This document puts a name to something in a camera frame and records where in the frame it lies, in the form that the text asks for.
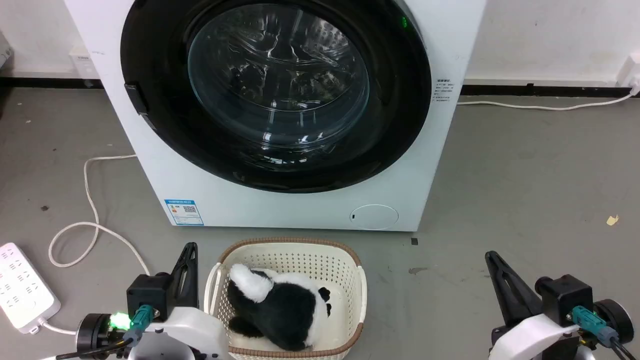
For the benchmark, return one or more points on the yellow paper scrap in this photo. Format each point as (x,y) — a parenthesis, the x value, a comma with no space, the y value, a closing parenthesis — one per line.
(613,220)

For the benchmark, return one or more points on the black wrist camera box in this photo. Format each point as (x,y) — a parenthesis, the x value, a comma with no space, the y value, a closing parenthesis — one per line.
(147,295)
(565,297)

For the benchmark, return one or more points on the blue energy label sticker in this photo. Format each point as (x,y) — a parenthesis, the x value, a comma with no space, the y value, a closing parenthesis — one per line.
(184,212)

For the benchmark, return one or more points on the white front-load washing machine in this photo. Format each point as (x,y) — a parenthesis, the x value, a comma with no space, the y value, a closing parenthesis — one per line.
(280,210)

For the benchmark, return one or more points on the small black text sticker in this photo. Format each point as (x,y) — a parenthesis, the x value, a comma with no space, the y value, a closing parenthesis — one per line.
(443,90)

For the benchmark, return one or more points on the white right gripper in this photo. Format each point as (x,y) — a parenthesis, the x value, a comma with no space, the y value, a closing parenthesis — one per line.
(535,340)

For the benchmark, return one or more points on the white wall socket box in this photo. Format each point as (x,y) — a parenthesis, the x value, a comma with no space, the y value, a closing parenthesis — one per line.
(81,61)

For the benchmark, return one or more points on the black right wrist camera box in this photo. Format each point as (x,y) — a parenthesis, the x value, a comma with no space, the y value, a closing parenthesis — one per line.
(565,297)

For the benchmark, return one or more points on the white wall plug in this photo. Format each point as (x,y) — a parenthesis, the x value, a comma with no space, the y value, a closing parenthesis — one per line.
(631,70)

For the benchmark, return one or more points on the white power strip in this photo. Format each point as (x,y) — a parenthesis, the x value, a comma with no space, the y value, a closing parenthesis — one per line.
(20,287)

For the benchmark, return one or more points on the round white filter cover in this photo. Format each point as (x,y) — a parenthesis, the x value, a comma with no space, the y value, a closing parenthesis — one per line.
(374,217)

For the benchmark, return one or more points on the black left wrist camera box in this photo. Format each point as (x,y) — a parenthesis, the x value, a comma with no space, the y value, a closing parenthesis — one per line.
(147,295)

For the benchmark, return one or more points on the cream plastic laundry basket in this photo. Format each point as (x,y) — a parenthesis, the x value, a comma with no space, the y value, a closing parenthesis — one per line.
(345,280)

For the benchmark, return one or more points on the black round right gripper motor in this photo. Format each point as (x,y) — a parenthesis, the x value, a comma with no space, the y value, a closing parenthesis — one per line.
(617,317)

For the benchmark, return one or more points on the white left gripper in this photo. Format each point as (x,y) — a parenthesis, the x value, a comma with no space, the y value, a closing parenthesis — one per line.
(185,335)

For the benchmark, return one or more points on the black white panda plush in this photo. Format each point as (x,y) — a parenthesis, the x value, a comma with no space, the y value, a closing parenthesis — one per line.
(285,310)

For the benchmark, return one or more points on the round black glass washer door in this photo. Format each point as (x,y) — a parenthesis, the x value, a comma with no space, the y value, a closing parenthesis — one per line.
(400,115)

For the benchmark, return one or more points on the black round left gripper motor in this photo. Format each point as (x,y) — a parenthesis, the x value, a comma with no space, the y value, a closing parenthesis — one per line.
(92,332)

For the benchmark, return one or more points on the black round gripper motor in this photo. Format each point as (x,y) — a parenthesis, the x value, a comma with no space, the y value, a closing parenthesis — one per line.
(617,317)
(92,332)

